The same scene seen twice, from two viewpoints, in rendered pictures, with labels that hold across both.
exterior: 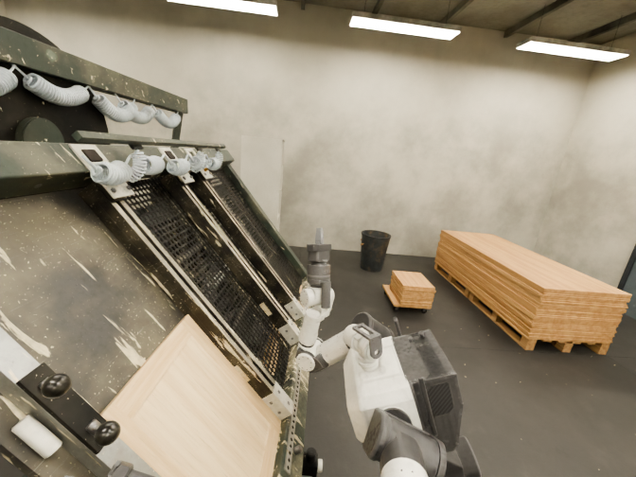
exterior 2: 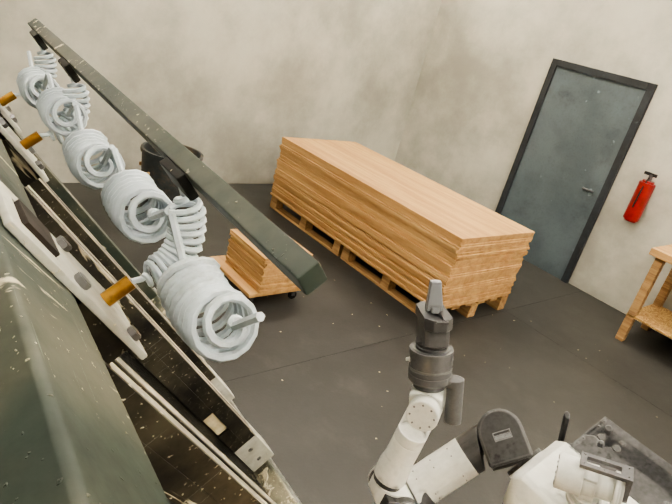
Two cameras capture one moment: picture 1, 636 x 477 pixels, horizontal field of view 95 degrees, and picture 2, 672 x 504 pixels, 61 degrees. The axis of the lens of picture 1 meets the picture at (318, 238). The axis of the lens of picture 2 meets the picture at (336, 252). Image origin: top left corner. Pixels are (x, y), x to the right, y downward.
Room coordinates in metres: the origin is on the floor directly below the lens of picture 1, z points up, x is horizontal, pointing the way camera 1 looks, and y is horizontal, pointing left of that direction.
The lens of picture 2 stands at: (0.43, 0.81, 2.07)
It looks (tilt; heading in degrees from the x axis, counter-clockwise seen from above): 22 degrees down; 320
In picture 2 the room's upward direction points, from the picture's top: 15 degrees clockwise
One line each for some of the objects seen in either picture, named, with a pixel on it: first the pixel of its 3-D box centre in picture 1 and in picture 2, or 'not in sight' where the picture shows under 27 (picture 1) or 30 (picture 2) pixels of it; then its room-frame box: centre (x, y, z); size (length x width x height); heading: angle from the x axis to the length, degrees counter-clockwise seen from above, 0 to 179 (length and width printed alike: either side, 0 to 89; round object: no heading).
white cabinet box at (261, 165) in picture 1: (261, 204); not in sight; (4.68, 0.97, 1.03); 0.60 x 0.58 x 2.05; 4
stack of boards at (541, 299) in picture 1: (504, 277); (386, 217); (4.18, -2.88, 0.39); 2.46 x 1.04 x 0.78; 4
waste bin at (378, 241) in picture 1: (373, 251); (166, 185); (5.04, -1.01, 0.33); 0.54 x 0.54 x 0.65
